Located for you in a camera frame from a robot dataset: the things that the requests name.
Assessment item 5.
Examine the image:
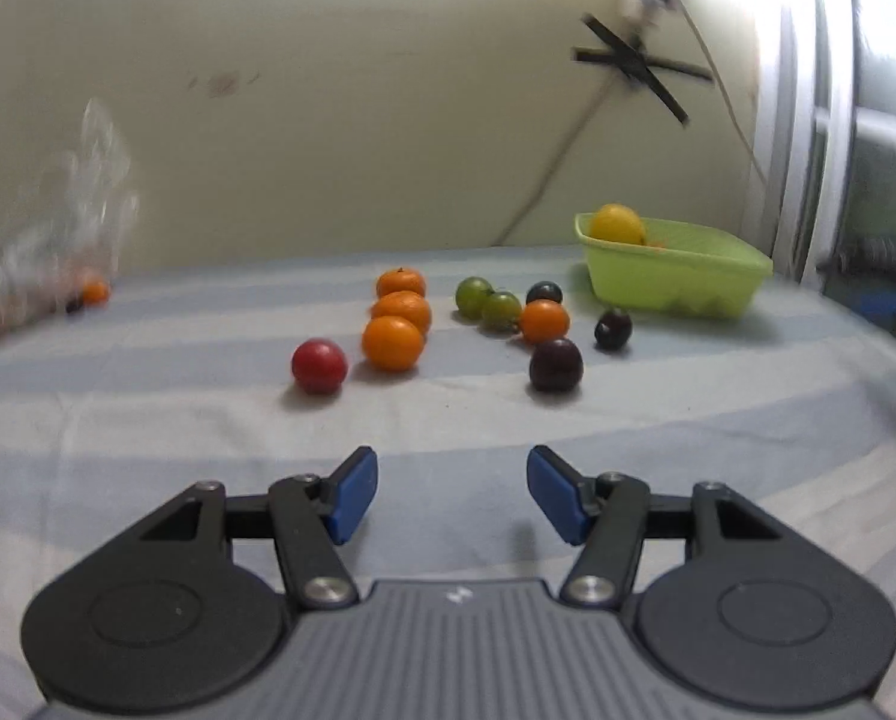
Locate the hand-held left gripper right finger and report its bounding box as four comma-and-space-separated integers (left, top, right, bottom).
527, 445, 794, 608

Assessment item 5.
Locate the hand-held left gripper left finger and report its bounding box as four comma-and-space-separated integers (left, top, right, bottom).
118, 446, 379, 611

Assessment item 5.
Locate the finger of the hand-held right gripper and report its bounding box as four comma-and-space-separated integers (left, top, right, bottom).
819, 244, 896, 331

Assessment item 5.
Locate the large dark plum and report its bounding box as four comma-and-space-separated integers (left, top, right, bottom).
529, 337, 585, 393

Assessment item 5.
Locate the red tomato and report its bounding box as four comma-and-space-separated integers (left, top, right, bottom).
291, 338, 348, 395

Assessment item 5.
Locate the orange mandarin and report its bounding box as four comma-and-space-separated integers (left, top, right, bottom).
520, 299, 571, 344
362, 315, 426, 372
376, 268, 427, 299
371, 291, 433, 335

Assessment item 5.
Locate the green tomato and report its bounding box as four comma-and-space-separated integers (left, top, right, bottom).
481, 291, 524, 332
455, 277, 496, 319

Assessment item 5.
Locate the light green plastic basket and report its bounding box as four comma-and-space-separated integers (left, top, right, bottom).
574, 211, 774, 320

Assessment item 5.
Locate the striped bed sheet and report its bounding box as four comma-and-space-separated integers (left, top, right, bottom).
0, 244, 896, 720

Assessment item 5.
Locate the large yellow orange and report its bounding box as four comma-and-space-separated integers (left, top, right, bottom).
589, 203, 648, 245

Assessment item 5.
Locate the black tape cross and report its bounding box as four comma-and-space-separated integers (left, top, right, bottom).
572, 13, 713, 127

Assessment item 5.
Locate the beige headboard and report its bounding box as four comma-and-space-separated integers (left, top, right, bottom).
0, 0, 765, 278

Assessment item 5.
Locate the clear plastic bag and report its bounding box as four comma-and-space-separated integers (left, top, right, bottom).
0, 97, 142, 338

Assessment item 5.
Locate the white window frame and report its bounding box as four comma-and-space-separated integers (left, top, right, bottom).
748, 0, 896, 293

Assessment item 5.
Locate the white cable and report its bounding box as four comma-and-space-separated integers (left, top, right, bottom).
669, 0, 770, 185

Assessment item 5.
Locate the beige cable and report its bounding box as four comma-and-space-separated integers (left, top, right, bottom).
491, 86, 614, 247

